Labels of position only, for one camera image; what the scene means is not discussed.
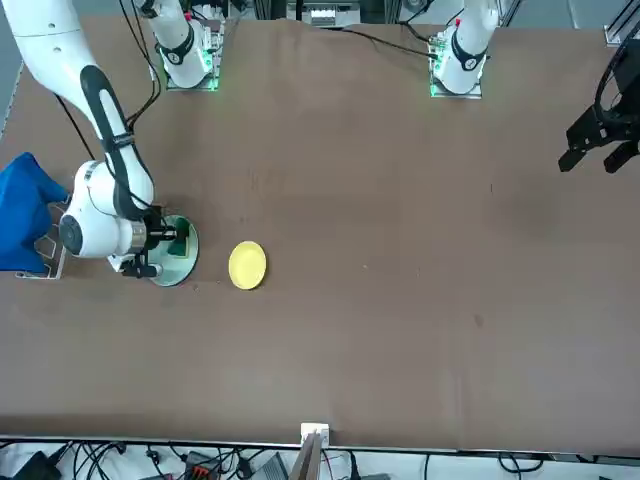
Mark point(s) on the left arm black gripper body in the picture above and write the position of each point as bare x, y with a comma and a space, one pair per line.
630, 75

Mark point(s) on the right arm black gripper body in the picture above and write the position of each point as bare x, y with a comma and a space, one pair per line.
155, 235

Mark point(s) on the green and yellow sponge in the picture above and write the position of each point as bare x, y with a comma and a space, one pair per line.
180, 247

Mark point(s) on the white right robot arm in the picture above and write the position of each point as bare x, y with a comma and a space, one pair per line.
50, 50

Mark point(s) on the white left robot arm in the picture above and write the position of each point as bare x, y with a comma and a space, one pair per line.
465, 55

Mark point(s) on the pale green plate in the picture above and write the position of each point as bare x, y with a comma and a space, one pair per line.
175, 272

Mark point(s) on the small yellow dish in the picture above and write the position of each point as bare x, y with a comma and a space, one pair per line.
247, 265

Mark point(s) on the clear slotted rack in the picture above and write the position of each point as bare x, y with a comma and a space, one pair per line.
47, 250

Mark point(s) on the blue cloth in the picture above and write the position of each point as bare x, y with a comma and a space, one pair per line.
25, 215

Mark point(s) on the black and orange connector box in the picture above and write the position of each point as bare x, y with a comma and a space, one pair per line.
200, 467

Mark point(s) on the aluminium corner post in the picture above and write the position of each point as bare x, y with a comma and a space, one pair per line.
617, 30

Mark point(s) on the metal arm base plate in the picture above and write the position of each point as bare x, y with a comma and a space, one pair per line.
192, 88
450, 94

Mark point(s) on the aluminium edge rail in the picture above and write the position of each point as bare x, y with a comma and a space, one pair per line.
11, 100

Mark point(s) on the aluminium profile post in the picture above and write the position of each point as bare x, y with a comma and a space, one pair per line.
310, 460

